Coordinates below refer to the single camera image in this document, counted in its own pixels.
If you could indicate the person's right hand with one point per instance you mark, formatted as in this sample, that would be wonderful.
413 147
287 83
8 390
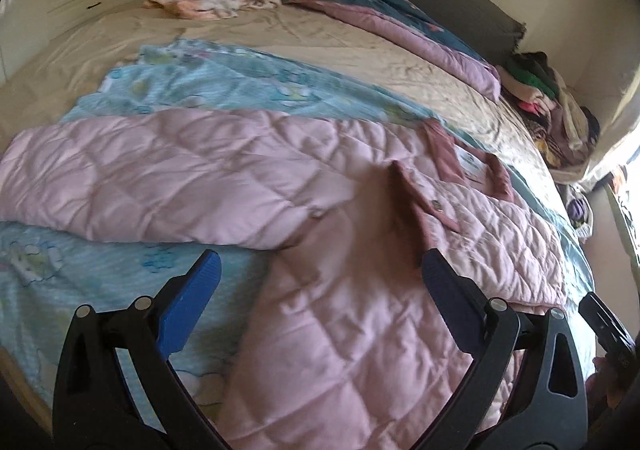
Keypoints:
604 383

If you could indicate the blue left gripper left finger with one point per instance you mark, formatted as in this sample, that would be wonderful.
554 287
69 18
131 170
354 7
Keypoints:
115 387

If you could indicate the pile of mixed clothes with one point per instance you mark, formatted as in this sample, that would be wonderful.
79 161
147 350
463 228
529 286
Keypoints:
564 132

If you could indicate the cream curtain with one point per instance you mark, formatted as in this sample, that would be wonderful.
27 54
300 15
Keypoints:
618 141

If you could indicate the peach white small garment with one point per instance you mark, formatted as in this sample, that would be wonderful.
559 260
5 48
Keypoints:
209 9

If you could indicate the light blue Hello Kitty sheet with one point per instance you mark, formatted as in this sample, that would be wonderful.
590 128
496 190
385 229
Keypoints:
45 274

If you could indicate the white bag with clothes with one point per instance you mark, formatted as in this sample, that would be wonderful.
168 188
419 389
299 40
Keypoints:
578 210

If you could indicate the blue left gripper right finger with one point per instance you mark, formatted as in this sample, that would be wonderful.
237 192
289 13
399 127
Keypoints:
547 408

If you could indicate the pink quilted jacket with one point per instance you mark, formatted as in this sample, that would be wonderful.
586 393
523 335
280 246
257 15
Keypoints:
345 348

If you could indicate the dark floral purple quilt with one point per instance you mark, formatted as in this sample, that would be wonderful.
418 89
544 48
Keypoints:
370 0

